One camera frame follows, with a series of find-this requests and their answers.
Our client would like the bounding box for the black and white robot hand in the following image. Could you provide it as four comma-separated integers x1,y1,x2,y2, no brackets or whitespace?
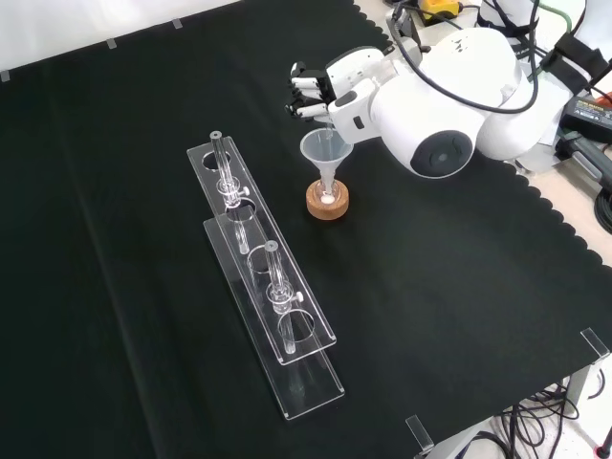
284,45,399,147

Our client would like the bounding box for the translucent plastic funnel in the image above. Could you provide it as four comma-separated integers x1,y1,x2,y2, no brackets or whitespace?
299,128,355,193

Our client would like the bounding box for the small round-bottom glass flask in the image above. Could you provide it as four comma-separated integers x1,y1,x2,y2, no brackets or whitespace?
313,179,343,209

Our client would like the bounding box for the clear acrylic funnel stand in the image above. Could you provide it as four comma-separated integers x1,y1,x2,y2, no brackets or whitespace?
186,129,346,422

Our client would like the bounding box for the yellow stop button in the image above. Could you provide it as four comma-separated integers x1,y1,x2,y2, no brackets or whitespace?
418,0,464,26

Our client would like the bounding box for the black bench cloth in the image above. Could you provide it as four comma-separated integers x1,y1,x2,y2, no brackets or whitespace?
0,0,612,459

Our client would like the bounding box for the black power adapter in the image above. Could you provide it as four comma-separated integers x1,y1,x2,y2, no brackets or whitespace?
557,94,612,144

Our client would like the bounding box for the cork ring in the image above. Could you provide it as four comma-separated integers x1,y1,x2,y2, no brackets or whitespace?
305,179,352,222

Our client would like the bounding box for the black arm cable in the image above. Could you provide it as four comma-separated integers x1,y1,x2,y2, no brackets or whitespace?
390,0,542,116

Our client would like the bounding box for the dark grey tool handle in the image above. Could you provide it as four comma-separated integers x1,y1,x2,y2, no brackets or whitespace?
556,132,612,192

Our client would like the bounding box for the clear acrylic edge bracket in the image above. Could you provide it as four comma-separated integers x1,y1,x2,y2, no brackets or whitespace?
579,327,612,367
404,414,435,455

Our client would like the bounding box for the black cable bundle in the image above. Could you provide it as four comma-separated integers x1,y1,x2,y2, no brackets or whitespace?
494,377,612,459

